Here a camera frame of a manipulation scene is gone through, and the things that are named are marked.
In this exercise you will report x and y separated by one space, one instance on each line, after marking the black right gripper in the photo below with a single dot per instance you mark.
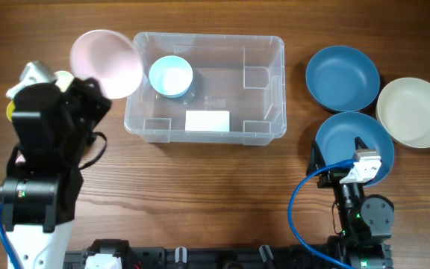
331 175

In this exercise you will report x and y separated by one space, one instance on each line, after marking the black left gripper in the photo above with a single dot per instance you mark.
89 90

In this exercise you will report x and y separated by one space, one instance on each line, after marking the pink small bowl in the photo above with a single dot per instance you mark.
110 58

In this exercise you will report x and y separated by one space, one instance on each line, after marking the light blue small bowl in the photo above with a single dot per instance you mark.
171 76

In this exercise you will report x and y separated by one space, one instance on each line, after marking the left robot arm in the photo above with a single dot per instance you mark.
43 174

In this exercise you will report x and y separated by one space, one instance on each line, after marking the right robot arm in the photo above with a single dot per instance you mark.
366 221

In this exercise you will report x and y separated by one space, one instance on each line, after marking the pale green cup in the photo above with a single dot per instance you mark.
64 79

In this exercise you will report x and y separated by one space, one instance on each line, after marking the yellow cup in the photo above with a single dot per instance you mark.
10 109

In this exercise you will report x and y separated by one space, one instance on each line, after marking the pink cup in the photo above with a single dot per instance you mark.
20 159

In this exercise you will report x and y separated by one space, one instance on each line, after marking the cream bowl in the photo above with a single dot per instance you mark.
403 108

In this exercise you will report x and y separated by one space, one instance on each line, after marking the clear plastic storage bin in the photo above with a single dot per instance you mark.
242 74

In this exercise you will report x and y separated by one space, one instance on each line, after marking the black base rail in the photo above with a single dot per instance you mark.
293 257

